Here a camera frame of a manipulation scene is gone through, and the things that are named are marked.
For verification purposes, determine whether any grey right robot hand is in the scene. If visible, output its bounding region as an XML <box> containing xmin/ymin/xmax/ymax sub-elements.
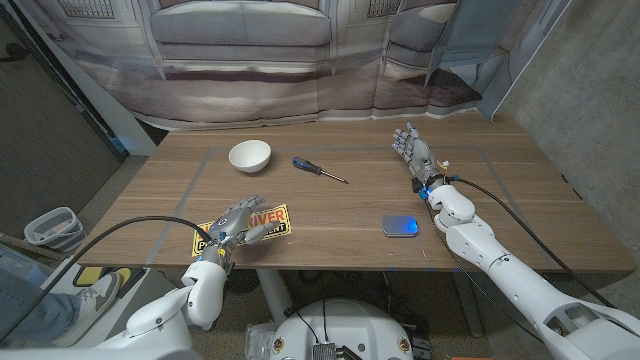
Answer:
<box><xmin>391</xmin><ymin>120</ymin><xmax>446</xmax><ymax>186</ymax></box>

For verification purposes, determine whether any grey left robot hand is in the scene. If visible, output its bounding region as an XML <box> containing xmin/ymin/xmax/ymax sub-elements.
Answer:
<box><xmin>199</xmin><ymin>195</ymin><xmax>281</xmax><ymax>264</ymax></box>

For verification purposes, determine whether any yellow black bumper sticker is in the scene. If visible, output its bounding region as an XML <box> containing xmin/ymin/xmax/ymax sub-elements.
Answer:
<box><xmin>191</xmin><ymin>203</ymin><xmax>292</xmax><ymax>258</ymax></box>

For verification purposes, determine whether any white bowl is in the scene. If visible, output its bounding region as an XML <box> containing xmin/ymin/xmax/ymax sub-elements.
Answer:
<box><xmin>228</xmin><ymin>139</ymin><xmax>273</xmax><ymax>174</ymax></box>

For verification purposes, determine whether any small grey metal tin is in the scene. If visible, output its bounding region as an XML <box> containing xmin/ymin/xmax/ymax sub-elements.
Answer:
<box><xmin>381</xmin><ymin>214</ymin><xmax>419</xmax><ymax>238</ymax></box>

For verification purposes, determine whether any white metal table leg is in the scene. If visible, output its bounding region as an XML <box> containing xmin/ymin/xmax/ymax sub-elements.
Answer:
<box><xmin>227</xmin><ymin>268</ymin><xmax>296</xmax><ymax>326</ymax></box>
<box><xmin>452</xmin><ymin>272</ymin><xmax>485</xmax><ymax>339</ymax></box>

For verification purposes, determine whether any clear plastic container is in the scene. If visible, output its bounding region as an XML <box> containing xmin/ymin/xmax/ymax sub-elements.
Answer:
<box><xmin>244</xmin><ymin>322</ymin><xmax>276</xmax><ymax>360</ymax></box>

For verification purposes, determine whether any printed room backdrop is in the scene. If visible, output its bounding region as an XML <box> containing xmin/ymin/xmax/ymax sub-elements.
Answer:
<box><xmin>14</xmin><ymin>0</ymin><xmax>574</xmax><ymax>132</ymax></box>

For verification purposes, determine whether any white robot torso base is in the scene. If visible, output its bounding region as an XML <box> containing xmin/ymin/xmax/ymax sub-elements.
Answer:
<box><xmin>269</xmin><ymin>298</ymin><xmax>415</xmax><ymax>360</ymax></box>

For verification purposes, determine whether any grey white sneaker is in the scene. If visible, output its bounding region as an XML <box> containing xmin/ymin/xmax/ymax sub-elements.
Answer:
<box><xmin>52</xmin><ymin>272</ymin><xmax>122</xmax><ymax>348</ymax></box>

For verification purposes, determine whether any grey plastic bucket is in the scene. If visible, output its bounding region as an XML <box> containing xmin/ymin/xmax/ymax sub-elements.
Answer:
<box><xmin>23</xmin><ymin>206</ymin><xmax>86</xmax><ymax>254</ymax></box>

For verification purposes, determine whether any blue translucent storage bin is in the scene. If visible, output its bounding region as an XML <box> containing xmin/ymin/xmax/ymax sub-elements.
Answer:
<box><xmin>0</xmin><ymin>244</ymin><xmax>49</xmax><ymax>281</ymax></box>

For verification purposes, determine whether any person's leg in jeans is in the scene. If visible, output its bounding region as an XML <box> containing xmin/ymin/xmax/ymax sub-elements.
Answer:
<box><xmin>0</xmin><ymin>282</ymin><xmax>79</xmax><ymax>346</ymax></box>

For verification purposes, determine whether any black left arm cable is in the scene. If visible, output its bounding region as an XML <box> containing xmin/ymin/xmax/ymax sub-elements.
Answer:
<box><xmin>0</xmin><ymin>215</ymin><xmax>214</xmax><ymax>344</ymax></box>

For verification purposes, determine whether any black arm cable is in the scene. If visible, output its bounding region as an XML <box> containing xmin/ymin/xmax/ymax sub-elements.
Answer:
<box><xmin>0</xmin><ymin>215</ymin><xmax>214</xmax><ymax>344</ymax></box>
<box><xmin>447</xmin><ymin>174</ymin><xmax>616</xmax><ymax>309</ymax></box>

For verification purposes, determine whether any blue black handled screwdriver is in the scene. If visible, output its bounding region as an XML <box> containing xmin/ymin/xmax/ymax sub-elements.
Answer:
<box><xmin>291</xmin><ymin>156</ymin><xmax>350</xmax><ymax>185</ymax></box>

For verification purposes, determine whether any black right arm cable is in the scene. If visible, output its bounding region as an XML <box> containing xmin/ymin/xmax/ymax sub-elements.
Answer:
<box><xmin>447</xmin><ymin>174</ymin><xmax>616</xmax><ymax>309</ymax></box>

